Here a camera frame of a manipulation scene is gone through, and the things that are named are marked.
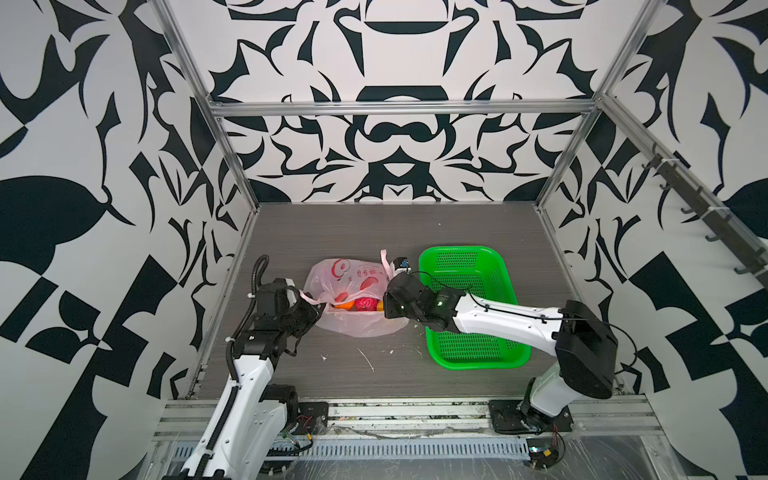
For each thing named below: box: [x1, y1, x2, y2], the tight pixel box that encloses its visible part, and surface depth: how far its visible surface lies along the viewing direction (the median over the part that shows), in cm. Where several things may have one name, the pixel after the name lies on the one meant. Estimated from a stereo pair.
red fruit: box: [355, 297, 379, 312], surface depth 90 cm
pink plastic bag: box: [299, 249, 409, 337], surface depth 88 cm
